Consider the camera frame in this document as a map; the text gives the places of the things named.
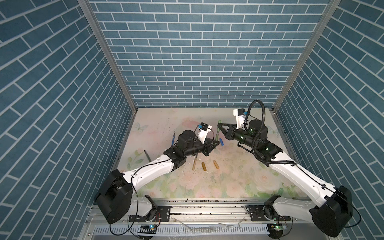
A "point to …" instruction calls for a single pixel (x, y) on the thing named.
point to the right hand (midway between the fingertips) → (216, 124)
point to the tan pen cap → (216, 164)
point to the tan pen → (194, 162)
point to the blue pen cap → (221, 141)
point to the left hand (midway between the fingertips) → (218, 143)
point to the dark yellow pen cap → (203, 166)
